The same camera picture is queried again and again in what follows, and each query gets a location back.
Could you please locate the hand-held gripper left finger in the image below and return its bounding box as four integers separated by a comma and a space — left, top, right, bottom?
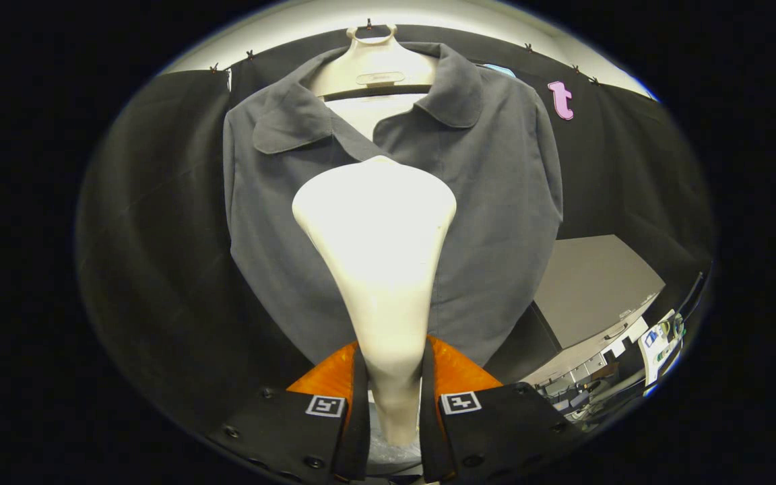
206, 340, 372, 484

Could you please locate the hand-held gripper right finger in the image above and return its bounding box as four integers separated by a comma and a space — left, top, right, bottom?
420, 335, 587, 484

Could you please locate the white computer desk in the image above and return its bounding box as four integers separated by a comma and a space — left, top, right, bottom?
637, 310, 685, 388

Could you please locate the grey collared shirt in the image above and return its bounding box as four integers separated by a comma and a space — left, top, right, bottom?
223, 42, 564, 368

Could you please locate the cream mannequin hanger form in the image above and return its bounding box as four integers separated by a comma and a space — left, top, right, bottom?
307, 24, 439, 139

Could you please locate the black backdrop cloth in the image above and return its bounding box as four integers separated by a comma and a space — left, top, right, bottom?
77, 24, 715, 432

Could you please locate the white garment steamer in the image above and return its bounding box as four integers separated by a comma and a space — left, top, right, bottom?
292, 156, 457, 480

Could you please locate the grey cabinet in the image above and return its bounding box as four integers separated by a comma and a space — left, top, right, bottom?
519, 234, 666, 405

